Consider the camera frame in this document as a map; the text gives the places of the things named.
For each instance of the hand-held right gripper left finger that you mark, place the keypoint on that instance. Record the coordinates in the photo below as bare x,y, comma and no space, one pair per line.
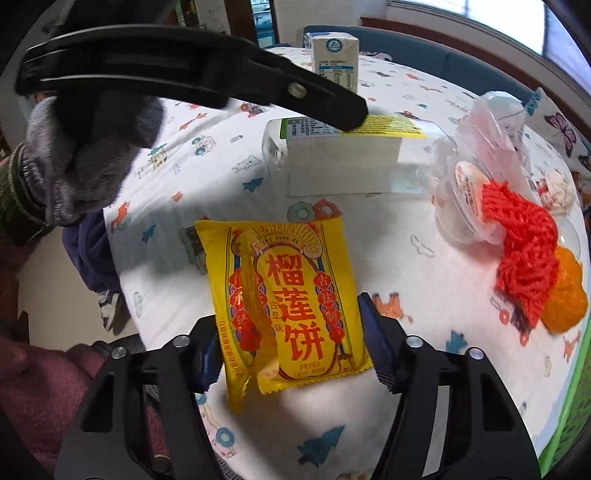
210,360

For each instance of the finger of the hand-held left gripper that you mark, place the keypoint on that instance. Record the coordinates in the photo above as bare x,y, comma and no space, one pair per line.
277,78

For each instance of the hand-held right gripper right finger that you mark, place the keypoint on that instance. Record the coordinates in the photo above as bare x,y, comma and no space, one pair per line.
374,341

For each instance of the yellow snack packet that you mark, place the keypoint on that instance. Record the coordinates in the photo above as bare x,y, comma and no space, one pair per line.
295,295

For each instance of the clear plastic box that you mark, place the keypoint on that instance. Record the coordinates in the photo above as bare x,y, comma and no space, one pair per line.
341,161

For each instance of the green plastic basket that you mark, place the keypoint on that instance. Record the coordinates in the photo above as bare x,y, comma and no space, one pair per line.
572,415

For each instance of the clear plastic bag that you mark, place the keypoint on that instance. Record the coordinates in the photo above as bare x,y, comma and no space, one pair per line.
485,124

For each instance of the person's left forearm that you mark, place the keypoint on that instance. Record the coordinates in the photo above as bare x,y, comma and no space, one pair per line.
18,198

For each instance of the person's left hand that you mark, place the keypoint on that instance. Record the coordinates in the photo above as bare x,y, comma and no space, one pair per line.
83,157

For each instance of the small milk carton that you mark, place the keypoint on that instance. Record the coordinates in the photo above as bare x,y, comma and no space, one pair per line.
334,60

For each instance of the printed blanket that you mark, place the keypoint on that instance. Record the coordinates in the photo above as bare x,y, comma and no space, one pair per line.
221,152

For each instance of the person's leg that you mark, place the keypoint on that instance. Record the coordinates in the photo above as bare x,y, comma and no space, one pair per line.
90,258

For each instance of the person's maroon clothing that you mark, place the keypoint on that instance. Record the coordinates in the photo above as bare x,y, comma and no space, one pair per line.
41,392

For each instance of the red mesh net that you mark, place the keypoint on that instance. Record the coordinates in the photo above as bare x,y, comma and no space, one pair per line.
521,249

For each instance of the clear plastic cup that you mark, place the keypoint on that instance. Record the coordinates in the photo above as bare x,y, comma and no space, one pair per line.
466,184

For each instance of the blue sofa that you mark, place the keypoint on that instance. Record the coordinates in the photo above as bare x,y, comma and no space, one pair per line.
461,64

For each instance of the window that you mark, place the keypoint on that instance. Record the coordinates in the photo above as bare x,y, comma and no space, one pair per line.
485,18

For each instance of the clear plastic lid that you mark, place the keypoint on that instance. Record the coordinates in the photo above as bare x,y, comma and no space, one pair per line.
569,235

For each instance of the butterfly print pillow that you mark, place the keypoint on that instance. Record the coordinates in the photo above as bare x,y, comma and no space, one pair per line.
563,129

